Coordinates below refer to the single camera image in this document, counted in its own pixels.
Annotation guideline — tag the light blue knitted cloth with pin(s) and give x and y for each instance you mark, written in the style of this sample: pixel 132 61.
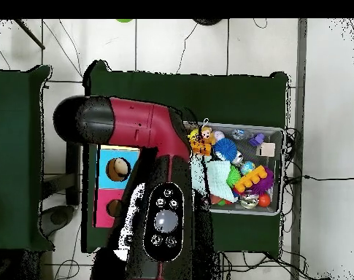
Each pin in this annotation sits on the light blue knitted cloth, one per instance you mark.
pixel 220 175

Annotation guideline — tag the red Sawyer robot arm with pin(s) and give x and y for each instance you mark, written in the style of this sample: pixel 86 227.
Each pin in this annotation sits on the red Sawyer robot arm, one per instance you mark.
pixel 135 125

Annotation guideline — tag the wooden box with three holes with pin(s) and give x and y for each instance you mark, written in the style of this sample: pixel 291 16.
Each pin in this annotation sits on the wooden box with three holes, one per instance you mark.
pixel 106 180

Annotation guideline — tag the shallow metal mesh bin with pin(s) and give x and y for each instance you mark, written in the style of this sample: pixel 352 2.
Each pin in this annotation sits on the shallow metal mesh bin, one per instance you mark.
pixel 252 212

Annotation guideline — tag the orange toy building brick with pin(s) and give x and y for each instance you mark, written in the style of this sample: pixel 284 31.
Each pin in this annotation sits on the orange toy building brick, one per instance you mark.
pixel 204 149
pixel 249 179

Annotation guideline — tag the brown plush monkey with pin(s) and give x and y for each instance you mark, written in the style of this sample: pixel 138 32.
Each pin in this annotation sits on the brown plush monkey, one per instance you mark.
pixel 207 134

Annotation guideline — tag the large blue spiky ball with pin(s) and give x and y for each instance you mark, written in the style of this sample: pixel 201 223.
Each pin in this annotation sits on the large blue spiky ball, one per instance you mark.
pixel 224 149

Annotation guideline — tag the small globe ball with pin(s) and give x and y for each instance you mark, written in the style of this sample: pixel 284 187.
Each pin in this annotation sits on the small globe ball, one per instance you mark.
pixel 247 168

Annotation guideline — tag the purple spiky ball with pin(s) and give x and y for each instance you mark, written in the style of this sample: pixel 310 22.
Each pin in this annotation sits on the purple spiky ball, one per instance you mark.
pixel 267 182

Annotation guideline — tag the orange plastic ball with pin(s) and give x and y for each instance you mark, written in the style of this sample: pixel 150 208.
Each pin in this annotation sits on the orange plastic ball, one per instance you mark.
pixel 264 200

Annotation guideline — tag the dark grey stand foot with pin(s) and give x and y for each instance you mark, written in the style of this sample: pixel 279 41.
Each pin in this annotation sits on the dark grey stand foot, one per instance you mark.
pixel 58 217

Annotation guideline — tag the dark green side table cloth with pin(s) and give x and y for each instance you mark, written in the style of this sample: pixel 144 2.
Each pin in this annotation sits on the dark green side table cloth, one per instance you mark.
pixel 16 116

